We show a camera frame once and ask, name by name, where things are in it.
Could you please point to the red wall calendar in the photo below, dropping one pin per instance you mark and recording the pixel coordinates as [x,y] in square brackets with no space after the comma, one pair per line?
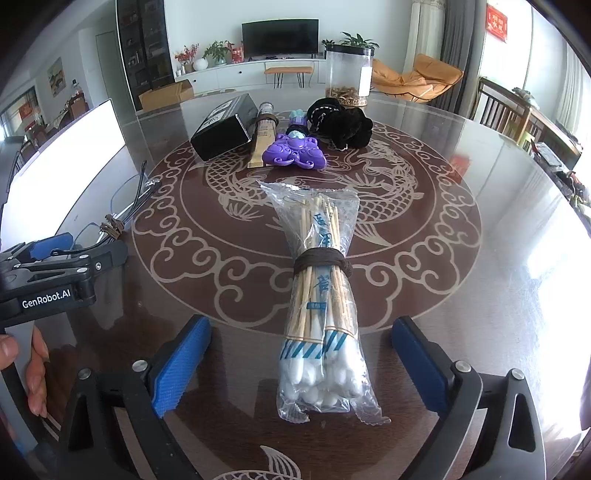
[497,22]

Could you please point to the dark glass display cabinet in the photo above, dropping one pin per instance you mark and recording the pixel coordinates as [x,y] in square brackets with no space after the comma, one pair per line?
[143,50]

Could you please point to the cotton swab packet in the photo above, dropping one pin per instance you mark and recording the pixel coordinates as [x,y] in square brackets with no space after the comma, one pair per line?
[318,323]

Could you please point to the wall painting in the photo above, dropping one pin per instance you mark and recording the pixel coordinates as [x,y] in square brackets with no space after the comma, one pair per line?
[55,76]

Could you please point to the purple toy wand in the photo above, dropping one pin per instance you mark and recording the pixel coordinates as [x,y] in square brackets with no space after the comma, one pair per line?
[295,152]

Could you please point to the black cardboard box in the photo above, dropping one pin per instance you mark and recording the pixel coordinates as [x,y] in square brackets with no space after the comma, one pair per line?
[221,129]

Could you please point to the group of wooden dining chairs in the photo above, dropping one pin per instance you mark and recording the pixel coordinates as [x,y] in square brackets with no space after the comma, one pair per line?
[51,122]

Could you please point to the brown cardboard box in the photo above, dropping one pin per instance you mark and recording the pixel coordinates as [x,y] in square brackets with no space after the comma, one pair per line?
[166,94]

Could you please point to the large green potted plant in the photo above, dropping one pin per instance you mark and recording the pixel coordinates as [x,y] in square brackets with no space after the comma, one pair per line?
[358,40]

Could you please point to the clear tube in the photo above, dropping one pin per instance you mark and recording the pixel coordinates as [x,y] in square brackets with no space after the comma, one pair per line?
[263,138]

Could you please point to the clear frame eyeglasses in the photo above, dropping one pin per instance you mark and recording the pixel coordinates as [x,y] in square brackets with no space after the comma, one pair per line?
[138,191]

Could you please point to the red flowers in vase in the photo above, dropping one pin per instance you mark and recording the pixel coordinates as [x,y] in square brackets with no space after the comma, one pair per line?
[184,57]

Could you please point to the person's left hand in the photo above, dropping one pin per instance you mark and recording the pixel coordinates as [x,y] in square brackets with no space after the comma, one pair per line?
[39,374]

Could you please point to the covered standing air conditioner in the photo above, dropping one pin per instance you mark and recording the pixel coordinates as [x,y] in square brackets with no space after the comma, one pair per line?
[425,27]

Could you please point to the grey curtain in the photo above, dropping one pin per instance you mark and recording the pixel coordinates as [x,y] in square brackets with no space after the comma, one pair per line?
[461,50]

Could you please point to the red gift box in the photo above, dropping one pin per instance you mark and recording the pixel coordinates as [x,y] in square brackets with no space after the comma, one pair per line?
[237,53]

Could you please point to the white curtain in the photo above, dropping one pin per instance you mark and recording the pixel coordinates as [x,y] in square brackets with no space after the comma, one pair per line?
[575,87]

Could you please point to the round white vase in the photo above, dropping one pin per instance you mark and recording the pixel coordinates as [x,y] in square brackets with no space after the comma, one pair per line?
[199,64]

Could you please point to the leafy potted plant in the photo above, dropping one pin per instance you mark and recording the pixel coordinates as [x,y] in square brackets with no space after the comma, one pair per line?
[217,53]

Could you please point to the wooden bench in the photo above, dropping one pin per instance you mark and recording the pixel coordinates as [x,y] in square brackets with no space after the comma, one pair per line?
[288,70]

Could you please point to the wooden chair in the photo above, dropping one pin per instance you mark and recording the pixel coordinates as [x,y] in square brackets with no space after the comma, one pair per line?
[501,110]

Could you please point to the row of small desk clutter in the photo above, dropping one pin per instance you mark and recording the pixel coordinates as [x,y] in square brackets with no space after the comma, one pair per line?
[563,170]

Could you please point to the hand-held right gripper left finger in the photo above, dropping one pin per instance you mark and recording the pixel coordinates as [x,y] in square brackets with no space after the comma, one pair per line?
[182,364]

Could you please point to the black television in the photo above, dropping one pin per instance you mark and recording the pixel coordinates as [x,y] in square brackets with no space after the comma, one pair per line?
[279,39]

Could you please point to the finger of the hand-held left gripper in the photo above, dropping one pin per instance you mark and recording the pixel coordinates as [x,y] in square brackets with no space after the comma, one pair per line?
[51,245]
[99,258]

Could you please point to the white television cabinet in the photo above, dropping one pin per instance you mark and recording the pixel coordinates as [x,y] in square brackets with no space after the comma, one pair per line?
[244,76]

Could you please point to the orange lounge chair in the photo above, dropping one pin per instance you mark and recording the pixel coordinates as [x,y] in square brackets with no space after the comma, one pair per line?
[415,78]

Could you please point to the white storage box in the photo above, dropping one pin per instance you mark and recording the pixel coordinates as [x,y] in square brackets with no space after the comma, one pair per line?
[69,175]

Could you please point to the black fluffy scrunchie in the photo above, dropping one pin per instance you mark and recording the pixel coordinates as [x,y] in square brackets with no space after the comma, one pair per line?
[351,130]

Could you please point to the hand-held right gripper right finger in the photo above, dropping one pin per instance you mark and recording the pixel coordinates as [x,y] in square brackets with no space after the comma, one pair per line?
[420,364]

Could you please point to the clear plastic jar black lid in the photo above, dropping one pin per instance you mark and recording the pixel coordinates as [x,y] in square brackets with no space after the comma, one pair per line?
[346,74]

